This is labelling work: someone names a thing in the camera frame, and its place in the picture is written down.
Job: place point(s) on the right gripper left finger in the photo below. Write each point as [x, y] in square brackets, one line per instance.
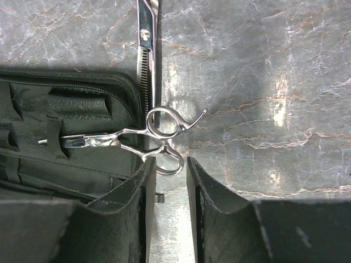
[115, 227]

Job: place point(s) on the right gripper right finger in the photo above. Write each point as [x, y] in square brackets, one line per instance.
[229, 228]

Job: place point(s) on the black zip tool case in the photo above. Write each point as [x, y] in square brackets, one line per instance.
[39, 107]

